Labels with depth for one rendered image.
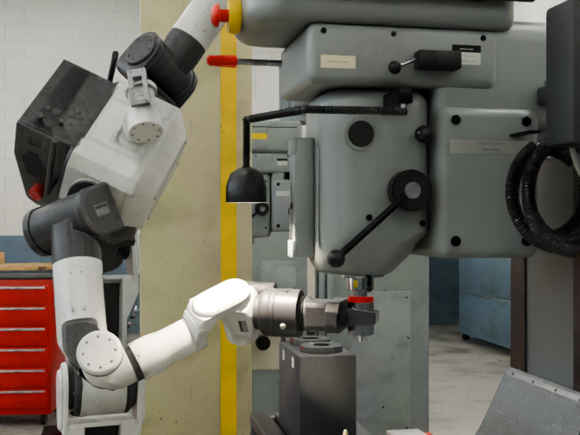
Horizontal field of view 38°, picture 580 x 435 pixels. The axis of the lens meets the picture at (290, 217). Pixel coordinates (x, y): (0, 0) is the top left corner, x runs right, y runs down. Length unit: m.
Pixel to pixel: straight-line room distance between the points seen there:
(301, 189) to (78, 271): 0.43
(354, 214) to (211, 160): 1.83
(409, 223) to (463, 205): 0.10
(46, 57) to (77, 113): 8.91
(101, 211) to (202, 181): 1.60
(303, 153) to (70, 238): 0.45
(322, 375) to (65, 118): 0.73
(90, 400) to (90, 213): 0.58
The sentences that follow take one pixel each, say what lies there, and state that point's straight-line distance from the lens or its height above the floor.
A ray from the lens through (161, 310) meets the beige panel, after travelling 3.20.
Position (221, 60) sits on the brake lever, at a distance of 1.58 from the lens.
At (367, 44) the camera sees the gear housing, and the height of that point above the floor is 1.70.
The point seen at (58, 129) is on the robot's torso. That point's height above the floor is 1.58.
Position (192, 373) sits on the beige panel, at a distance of 3.24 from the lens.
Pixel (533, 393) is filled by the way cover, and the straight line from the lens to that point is 1.71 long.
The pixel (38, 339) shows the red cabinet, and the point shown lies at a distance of 5.98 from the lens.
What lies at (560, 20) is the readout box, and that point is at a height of 1.70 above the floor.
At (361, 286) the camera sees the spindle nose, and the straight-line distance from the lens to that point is 1.50.
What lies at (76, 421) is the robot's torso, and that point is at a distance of 2.09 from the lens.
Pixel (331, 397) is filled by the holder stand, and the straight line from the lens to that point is 1.75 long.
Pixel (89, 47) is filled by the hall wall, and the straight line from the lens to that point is 10.65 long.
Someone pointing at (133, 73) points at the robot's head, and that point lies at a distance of 1.67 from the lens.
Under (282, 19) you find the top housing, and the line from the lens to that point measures 1.40.
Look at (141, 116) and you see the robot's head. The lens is 1.62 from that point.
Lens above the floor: 1.41
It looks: level
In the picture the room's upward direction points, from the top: straight up
